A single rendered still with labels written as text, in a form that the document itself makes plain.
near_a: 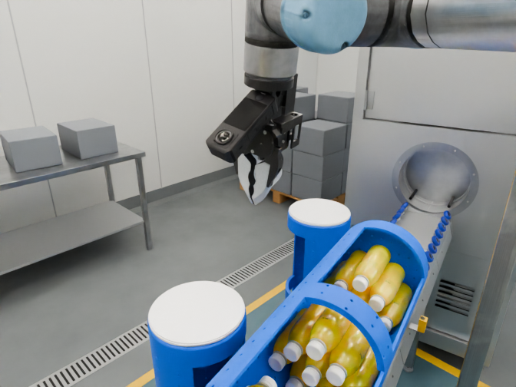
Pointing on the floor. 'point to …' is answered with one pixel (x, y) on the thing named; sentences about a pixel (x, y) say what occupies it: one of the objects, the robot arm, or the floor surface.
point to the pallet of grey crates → (318, 149)
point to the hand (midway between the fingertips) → (252, 199)
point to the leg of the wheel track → (411, 355)
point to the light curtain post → (491, 295)
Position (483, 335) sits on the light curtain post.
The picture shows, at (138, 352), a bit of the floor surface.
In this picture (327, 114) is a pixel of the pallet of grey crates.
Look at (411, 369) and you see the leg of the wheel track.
